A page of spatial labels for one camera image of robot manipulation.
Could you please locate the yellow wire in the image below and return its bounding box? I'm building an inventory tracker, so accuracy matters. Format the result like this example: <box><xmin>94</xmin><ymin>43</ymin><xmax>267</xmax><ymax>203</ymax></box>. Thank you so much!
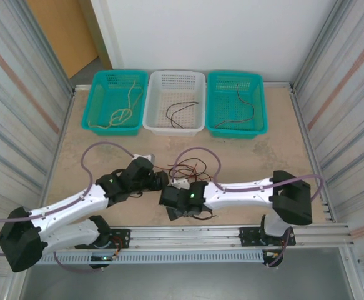
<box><xmin>87</xmin><ymin>80</ymin><xmax>138</xmax><ymax>129</ymax></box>
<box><xmin>109</xmin><ymin>89</ymin><xmax>145</xmax><ymax>128</ymax></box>

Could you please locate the teal plastic basket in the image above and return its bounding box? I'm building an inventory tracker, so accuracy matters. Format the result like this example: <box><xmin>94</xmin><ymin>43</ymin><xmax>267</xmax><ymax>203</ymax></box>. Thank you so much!
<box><xmin>205</xmin><ymin>71</ymin><xmax>269</xmax><ymax>138</ymax></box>
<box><xmin>81</xmin><ymin>69</ymin><xmax>150</xmax><ymax>137</ymax></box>

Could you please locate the white plastic basket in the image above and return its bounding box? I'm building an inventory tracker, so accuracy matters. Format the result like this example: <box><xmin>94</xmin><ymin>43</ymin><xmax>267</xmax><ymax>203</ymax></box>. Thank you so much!
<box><xmin>142</xmin><ymin>70</ymin><xmax>207</xmax><ymax>138</ymax></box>

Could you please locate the red power lead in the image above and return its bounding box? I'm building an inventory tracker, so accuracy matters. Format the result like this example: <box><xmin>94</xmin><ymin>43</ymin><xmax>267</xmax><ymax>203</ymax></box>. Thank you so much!
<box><xmin>112</xmin><ymin>236</ymin><xmax>130</xmax><ymax>261</ymax></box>
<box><xmin>264</xmin><ymin>237</ymin><xmax>287</xmax><ymax>260</ymax></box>

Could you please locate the wooden door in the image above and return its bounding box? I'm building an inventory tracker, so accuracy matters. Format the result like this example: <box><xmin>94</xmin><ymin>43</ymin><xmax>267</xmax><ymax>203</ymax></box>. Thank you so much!
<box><xmin>25</xmin><ymin>0</ymin><xmax>100</xmax><ymax>79</ymax></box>

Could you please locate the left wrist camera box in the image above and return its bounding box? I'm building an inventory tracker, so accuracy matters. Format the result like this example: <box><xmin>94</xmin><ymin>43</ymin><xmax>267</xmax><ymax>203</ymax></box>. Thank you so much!
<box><xmin>132</xmin><ymin>152</ymin><xmax>155</xmax><ymax>163</ymax></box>

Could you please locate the aluminium mounting rail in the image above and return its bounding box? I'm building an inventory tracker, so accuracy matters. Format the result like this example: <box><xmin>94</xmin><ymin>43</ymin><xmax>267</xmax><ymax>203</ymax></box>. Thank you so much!
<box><xmin>16</xmin><ymin>222</ymin><xmax>356</xmax><ymax>253</ymax></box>

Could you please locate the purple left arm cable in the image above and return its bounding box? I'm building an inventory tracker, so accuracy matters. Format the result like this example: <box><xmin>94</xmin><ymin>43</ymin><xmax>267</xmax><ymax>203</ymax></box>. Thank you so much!
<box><xmin>0</xmin><ymin>141</ymin><xmax>137</xmax><ymax>274</ymax></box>

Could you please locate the grey slotted cable duct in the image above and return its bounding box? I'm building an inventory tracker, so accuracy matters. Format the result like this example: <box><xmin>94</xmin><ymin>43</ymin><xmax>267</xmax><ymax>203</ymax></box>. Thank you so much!
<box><xmin>28</xmin><ymin>251</ymin><xmax>265</xmax><ymax>265</ymax></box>

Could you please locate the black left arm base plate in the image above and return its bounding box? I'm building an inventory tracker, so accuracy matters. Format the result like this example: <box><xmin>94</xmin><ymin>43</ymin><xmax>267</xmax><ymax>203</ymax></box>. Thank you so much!
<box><xmin>74</xmin><ymin>228</ymin><xmax>132</xmax><ymax>250</ymax></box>

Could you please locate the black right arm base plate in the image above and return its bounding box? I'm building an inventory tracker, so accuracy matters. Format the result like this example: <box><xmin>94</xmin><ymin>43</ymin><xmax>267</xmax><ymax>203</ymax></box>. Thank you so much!
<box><xmin>239</xmin><ymin>225</ymin><xmax>297</xmax><ymax>248</ymax></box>

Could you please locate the white door frame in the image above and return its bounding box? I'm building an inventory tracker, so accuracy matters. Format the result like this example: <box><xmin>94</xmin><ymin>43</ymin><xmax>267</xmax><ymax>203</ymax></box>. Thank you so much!
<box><xmin>89</xmin><ymin>0</ymin><xmax>123</xmax><ymax>71</ymax></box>

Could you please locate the aluminium frame bar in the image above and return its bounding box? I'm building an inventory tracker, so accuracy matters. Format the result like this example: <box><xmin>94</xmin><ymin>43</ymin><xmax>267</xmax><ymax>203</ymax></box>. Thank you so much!
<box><xmin>72</xmin><ymin>81</ymin><xmax>295</xmax><ymax>92</ymax></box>

